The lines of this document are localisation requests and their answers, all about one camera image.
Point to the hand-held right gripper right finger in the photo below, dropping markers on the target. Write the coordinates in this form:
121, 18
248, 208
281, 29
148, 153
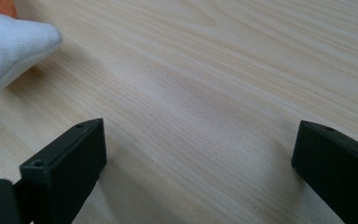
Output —
338, 171

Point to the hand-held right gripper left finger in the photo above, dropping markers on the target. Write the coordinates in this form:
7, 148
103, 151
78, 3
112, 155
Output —
65, 168

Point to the white and orange plush toy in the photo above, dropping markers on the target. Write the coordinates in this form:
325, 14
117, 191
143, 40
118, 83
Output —
9, 46

